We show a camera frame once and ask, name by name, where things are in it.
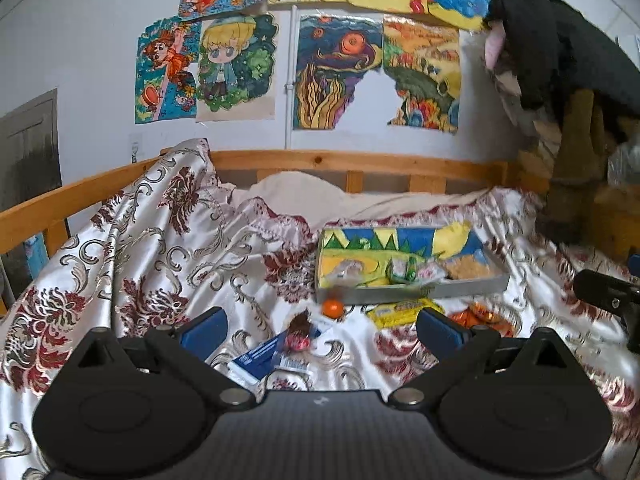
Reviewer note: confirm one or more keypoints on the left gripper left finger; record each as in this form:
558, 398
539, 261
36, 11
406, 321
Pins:
182, 353

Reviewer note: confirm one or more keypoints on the blond boy drawing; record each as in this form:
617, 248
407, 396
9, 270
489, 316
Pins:
236, 67

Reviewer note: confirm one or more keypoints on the black hanging garment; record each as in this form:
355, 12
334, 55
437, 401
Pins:
556, 52

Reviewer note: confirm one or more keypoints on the white green pouch snack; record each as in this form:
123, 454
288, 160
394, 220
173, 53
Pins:
429, 272

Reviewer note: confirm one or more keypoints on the small orange fruit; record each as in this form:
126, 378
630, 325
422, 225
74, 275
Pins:
333, 309

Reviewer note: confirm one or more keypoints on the wooden bed frame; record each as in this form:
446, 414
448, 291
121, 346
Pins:
613, 227

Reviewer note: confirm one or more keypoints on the blue white sachet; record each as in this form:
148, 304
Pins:
257, 364

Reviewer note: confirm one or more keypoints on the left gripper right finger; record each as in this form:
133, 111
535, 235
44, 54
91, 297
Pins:
460, 353

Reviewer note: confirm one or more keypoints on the cream pillow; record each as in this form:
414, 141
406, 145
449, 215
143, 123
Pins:
319, 201

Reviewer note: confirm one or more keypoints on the olive brown hanging trousers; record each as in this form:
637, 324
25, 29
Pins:
578, 170

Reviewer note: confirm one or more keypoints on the long biscuit bar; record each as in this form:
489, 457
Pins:
348, 273

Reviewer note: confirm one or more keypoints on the yellow snack packet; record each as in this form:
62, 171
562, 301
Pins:
400, 313

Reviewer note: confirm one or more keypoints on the orange red snack bag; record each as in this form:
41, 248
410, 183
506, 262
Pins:
478, 313

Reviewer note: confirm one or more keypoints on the clear plastic bag of clothes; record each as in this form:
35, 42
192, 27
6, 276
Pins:
624, 165

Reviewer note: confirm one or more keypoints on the green stick snack packet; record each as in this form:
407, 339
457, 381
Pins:
401, 271

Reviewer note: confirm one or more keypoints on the clear-wrapped cracker pack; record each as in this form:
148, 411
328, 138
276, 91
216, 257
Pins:
467, 267

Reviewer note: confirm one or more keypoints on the anime girl orange drawing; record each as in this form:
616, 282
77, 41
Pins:
165, 85

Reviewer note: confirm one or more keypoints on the grey tray with colourful liner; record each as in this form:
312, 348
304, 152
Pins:
376, 245

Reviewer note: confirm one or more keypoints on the grey door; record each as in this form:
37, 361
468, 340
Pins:
29, 151

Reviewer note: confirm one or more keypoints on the starry swirl drawing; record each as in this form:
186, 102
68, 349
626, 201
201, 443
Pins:
333, 55

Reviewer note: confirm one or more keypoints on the landscape fields drawing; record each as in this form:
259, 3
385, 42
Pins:
424, 63

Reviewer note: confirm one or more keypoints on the floral satin bedspread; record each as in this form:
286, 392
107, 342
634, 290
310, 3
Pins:
171, 246

